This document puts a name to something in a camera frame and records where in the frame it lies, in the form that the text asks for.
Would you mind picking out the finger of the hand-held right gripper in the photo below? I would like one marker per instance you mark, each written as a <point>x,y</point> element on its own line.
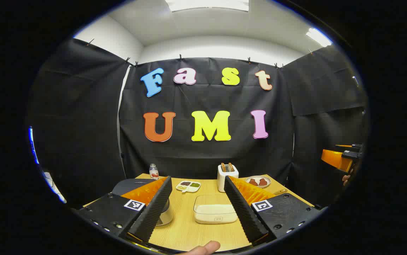
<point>334,158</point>
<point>347,146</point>

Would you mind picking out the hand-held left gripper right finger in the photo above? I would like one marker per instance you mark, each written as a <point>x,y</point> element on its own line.
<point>244,209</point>

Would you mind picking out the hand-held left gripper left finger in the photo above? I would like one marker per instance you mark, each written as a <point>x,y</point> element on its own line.
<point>152,209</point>

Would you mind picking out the clear container of rice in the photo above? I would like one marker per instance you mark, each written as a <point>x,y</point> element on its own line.
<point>214,209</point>

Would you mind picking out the dark silver rice cooker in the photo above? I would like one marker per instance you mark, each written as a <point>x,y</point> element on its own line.
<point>132,185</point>

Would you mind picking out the red-brown food piece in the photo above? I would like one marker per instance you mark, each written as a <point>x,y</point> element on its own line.
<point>263,182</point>
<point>253,182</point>

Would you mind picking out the white plate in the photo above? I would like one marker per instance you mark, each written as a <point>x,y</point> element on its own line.
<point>265,185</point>

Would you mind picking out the white toaster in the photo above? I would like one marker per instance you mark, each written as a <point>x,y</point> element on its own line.
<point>222,182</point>

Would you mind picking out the small clear bottle red label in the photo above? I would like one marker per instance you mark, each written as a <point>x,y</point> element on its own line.
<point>154,173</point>

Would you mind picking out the white divided dish with beans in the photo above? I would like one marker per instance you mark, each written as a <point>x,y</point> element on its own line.
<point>188,186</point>

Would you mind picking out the toast slice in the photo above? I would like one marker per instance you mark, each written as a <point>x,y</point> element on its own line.
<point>223,167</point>
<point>230,166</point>

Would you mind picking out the black backdrop cloth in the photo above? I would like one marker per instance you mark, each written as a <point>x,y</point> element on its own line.
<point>93,124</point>

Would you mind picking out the small ceiling light panel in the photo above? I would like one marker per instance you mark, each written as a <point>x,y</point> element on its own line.
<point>318,37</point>

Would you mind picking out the computer monitor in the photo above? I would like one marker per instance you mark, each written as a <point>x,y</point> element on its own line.
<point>32,145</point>

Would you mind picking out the large ceiling light panel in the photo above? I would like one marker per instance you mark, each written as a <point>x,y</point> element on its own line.
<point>207,5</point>

